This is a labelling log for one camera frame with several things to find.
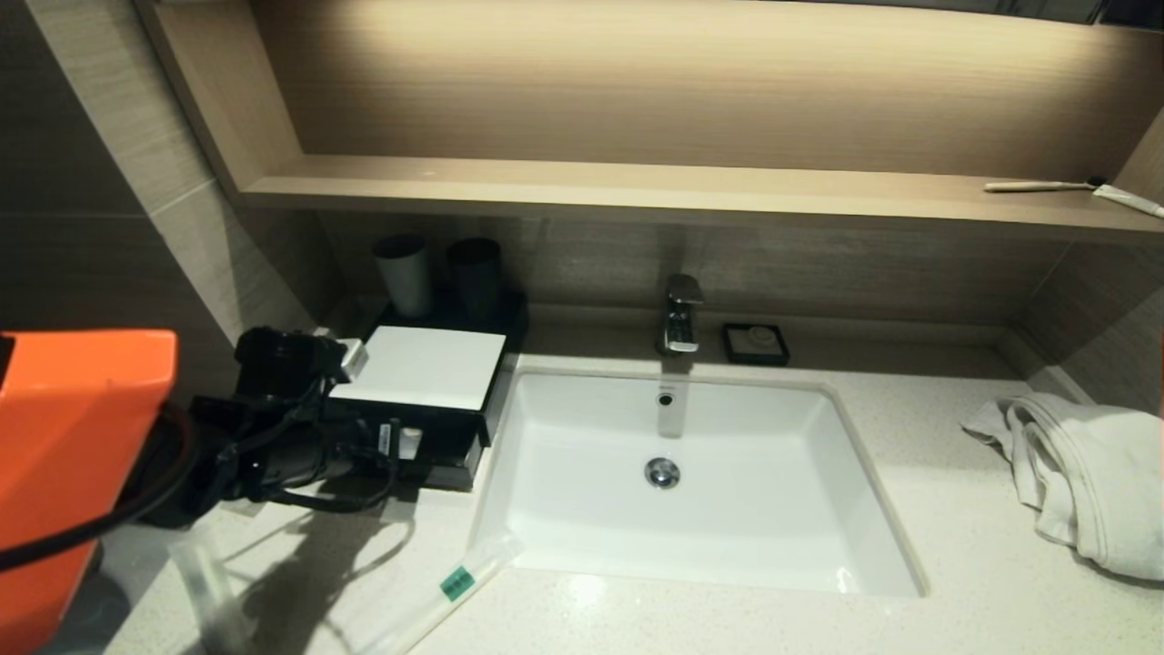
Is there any translucent packet with dark comb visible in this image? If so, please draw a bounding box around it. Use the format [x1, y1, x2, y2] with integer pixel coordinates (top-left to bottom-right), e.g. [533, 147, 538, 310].
[168, 537, 256, 655]

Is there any wooden wall shelf niche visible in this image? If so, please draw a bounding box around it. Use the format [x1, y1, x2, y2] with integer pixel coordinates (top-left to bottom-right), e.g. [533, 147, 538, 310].
[136, 0, 1164, 245]

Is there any thin black camera cable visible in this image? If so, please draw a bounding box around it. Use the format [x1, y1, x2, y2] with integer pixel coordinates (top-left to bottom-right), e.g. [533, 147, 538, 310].
[264, 446, 402, 514]

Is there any long packet with green label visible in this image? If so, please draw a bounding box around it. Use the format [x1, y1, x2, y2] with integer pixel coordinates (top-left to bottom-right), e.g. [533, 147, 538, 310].
[355, 532, 527, 655]

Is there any beige toothbrush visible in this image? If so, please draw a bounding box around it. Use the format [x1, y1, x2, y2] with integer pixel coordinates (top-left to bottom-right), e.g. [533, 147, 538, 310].
[982, 176, 1105, 194]

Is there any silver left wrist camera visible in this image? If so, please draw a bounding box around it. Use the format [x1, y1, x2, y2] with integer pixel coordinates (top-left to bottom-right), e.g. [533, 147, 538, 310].
[336, 337, 370, 383]

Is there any chrome faucet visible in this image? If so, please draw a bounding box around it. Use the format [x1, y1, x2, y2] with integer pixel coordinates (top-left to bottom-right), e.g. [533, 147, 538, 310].
[657, 274, 705, 356]

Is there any white toothpaste tube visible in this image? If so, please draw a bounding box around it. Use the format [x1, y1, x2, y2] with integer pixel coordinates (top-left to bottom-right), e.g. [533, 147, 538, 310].
[1091, 183, 1164, 219]

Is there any black amenity drawer box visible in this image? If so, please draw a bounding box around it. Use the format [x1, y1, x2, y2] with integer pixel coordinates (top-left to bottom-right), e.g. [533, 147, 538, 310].
[329, 293, 530, 447]

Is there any white square pad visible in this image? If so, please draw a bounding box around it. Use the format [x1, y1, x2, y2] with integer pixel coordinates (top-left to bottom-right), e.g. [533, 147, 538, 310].
[331, 326, 508, 412]

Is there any black cup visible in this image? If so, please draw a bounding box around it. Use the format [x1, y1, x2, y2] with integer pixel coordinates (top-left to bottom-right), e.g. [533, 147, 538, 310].
[447, 238, 505, 318]

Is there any grey cup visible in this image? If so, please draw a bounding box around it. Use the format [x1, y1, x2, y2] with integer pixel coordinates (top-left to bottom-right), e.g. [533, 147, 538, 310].
[374, 235, 435, 318]

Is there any white rectangular sink basin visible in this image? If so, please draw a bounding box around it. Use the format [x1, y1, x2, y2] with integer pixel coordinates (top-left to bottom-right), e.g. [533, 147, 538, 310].
[468, 367, 928, 599]

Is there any black square soap dish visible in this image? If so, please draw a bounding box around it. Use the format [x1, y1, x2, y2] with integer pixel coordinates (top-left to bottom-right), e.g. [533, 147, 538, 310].
[722, 323, 790, 367]

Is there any white crumpled towel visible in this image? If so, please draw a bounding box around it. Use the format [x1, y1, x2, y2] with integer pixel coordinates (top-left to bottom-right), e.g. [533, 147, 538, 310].
[959, 393, 1164, 581]

